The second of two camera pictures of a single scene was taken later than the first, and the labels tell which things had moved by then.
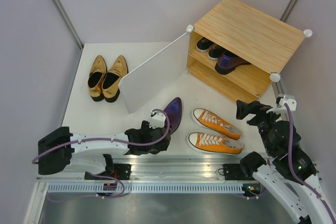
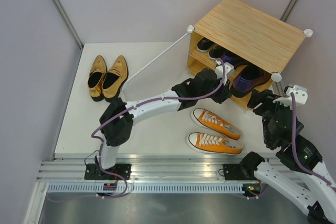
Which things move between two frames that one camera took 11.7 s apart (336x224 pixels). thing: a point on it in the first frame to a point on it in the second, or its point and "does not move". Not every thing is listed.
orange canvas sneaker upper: x=208 y=120 does not move
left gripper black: x=145 y=127 to x=224 y=94
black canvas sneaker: x=215 y=52 does not move
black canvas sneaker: x=203 y=44 does not move
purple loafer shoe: x=227 y=62 does not move
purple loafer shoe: x=174 y=108 to x=250 y=77
